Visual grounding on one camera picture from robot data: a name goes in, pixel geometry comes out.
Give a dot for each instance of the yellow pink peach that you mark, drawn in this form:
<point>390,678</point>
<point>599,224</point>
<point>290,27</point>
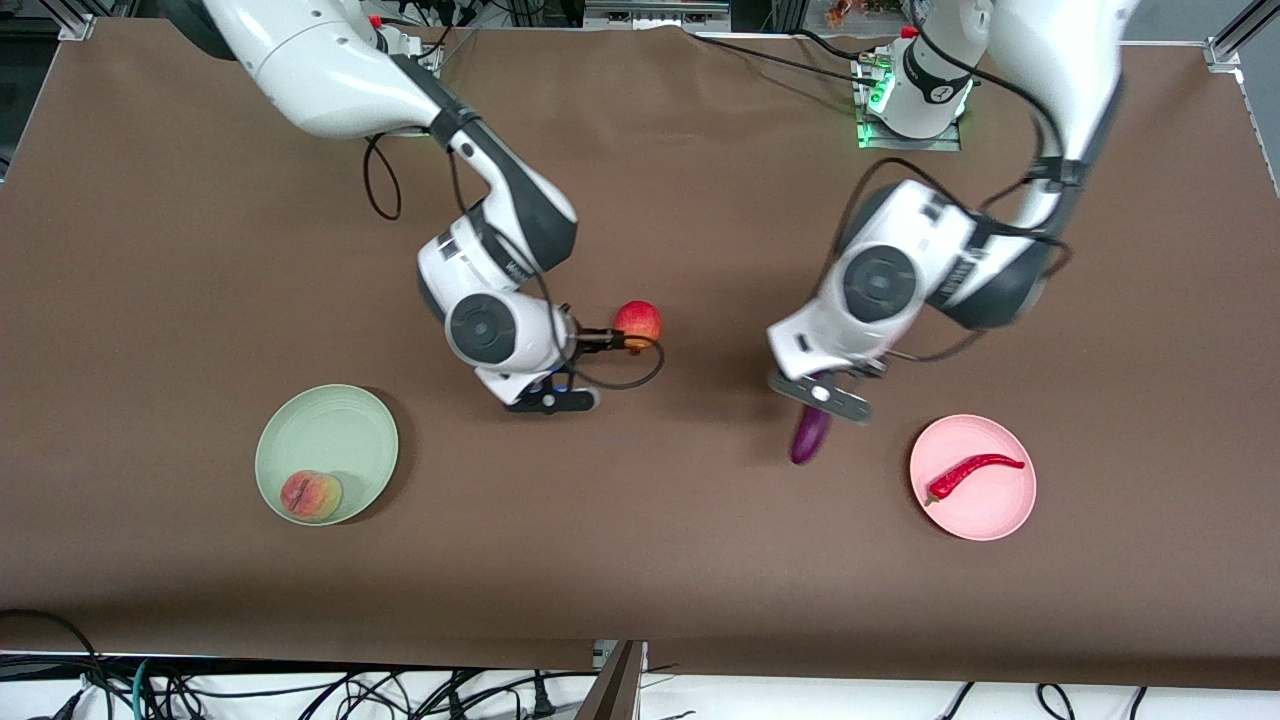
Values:
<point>310,497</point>

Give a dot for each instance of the grey wooden post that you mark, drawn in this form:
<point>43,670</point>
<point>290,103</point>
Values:
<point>618,690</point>

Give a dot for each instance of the purple eggplant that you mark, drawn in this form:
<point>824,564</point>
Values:
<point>810,440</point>

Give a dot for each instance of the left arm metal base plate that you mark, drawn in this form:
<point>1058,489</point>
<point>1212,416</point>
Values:
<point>910,143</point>

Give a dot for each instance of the pink round plate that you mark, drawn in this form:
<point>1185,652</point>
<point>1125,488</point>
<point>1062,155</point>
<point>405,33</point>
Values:
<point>985,510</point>

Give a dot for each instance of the red chili pepper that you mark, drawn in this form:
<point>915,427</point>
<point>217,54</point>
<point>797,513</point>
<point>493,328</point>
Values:
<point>975,467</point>

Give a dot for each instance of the orange plastic item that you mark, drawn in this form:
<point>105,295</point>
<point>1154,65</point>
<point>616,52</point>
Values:
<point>845,12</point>

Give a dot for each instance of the black power plug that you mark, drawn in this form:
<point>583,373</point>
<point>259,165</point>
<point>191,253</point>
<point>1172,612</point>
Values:
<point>541,705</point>

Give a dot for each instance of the red apple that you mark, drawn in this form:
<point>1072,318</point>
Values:
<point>640,322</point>

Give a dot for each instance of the green round plate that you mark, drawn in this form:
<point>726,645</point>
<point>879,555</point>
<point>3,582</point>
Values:
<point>330,430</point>

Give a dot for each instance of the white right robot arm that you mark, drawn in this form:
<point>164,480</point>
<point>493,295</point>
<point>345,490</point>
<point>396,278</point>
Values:
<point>330,70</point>

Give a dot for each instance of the brown table cloth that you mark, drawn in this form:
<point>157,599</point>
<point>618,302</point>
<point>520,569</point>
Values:
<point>640,520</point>

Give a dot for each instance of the grey device box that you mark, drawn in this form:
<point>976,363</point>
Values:
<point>655,12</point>

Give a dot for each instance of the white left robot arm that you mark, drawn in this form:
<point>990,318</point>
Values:
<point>1060,60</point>

